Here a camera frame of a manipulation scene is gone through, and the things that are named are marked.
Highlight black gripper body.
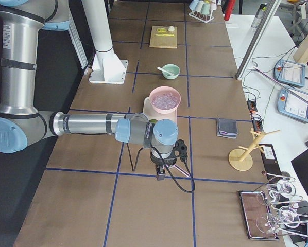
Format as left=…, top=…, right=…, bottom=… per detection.
left=150, top=139, right=188, bottom=168

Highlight clear ice cubes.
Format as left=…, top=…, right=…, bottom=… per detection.
left=151, top=93, right=179, bottom=110

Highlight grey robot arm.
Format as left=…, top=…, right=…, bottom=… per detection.
left=0, top=1, right=127, bottom=181

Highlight steel ice scoop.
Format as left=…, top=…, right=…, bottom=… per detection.
left=167, top=164, right=190, bottom=178

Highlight pink bowl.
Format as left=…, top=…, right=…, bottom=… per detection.
left=149, top=86, right=181, bottom=114

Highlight mint green bowl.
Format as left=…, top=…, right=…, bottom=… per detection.
left=162, top=64, right=180, bottom=80

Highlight cream plastic tray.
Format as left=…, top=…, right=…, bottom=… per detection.
left=142, top=97, right=177, bottom=123

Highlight folded grey cloth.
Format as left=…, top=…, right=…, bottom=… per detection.
left=216, top=118, right=238, bottom=139

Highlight wooden mug tree stand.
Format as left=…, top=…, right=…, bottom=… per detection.
left=228, top=128, right=280, bottom=171

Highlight black power strip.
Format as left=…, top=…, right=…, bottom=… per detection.
left=247, top=100, right=258, bottom=113

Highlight black framed tray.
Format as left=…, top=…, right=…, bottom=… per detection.
left=238, top=191, right=279, bottom=241

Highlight bamboo cutting board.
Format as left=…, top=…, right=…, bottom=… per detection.
left=149, top=26, right=178, bottom=49

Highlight yellow plastic knife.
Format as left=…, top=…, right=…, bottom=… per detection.
left=155, top=33, right=175, bottom=37

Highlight upper lemon slice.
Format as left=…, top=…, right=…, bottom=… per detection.
left=156, top=28, right=167, bottom=33

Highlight wine glass rack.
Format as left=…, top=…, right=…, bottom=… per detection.
left=255, top=170, right=308, bottom=239

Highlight white steamed bun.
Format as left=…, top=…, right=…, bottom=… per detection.
left=168, top=26, right=175, bottom=32

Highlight lower teach pendant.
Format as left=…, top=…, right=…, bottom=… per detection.
left=277, top=89, right=308, bottom=123

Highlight teach pendant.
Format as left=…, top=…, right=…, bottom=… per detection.
left=274, top=60, right=305, bottom=88
left=277, top=89, right=308, bottom=123

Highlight upper teach pendant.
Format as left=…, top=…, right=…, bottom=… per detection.
left=274, top=60, right=305, bottom=88

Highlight white cup rack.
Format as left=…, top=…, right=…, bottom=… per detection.
left=188, top=0, right=217, bottom=23

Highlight red fire extinguisher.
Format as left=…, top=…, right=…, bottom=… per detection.
left=224, top=0, right=236, bottom=21

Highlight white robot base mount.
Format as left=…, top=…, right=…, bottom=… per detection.
left=82, top=0, right=128, bottom=84

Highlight aluminium frame post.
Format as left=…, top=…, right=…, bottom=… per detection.
left=235, top=0, right=281, bottom=80

